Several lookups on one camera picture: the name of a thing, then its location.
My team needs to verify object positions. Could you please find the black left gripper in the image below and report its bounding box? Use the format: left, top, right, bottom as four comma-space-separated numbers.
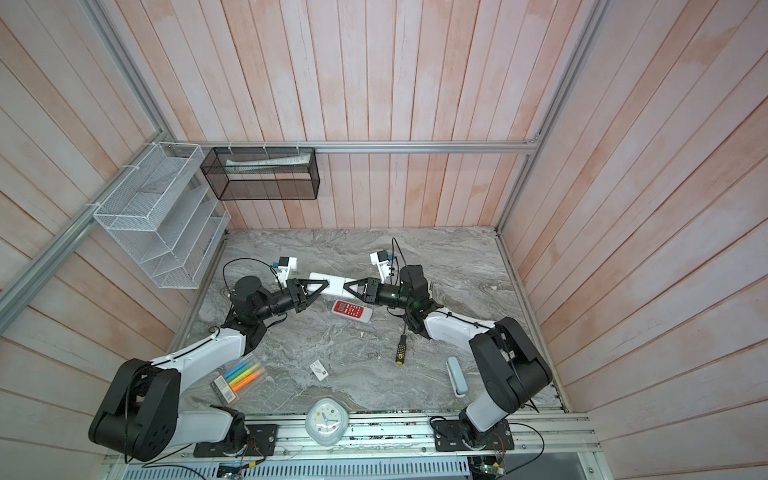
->
254, 278, 329, 321

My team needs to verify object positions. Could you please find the white round alarm clock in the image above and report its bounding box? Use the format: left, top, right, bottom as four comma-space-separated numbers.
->
305, 398, 349, 446

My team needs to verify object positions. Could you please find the pack of coloured highlighters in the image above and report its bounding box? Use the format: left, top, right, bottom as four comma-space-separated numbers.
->
210, 355, 266, 406

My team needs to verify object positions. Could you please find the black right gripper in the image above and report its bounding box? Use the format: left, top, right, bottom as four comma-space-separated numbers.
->
347, 279, 415, 313

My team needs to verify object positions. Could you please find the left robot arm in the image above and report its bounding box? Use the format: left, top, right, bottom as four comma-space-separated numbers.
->
88, 276, 329, 462

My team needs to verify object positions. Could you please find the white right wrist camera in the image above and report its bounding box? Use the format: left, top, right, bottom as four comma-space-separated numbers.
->
370, 250, 395, 284

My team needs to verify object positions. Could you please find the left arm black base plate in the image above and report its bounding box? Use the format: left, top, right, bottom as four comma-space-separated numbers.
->
193, 423, 278, 458

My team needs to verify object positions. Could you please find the small white red card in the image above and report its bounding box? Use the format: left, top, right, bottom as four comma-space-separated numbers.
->
310, 360, 329, 381

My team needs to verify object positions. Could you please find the light blue glasses case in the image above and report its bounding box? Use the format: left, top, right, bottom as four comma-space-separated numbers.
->
446, 356, 469, 398

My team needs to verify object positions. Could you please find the black wire mesh basket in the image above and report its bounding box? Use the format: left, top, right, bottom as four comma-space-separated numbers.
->
201, 146, 321, 201

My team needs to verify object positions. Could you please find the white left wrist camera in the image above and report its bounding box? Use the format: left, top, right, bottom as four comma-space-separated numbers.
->
272, 256, 297, 286

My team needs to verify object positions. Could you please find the white wire mesh shelf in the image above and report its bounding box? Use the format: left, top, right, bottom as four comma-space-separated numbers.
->
94, 142, 230, 290

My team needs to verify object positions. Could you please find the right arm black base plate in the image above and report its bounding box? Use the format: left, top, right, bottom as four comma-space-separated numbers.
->
428, 416, 514, 452

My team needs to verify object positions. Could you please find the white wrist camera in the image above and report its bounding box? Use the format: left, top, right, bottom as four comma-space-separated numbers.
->
272, 256, 297, 286
370, 250, 395, 284

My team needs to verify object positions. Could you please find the aluminium front rail frame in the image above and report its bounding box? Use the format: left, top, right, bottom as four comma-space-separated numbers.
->
97, 411, 613, 479

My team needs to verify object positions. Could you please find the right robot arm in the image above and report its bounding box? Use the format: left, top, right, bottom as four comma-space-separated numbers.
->
343, 265, 553, 440

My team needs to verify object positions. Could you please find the black yellow handled screwdriver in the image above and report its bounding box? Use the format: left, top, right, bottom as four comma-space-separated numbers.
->
395, 329, 407, 365

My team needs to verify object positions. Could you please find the white paper in basket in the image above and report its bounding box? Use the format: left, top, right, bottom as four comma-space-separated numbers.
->
224, 154, 312, 174

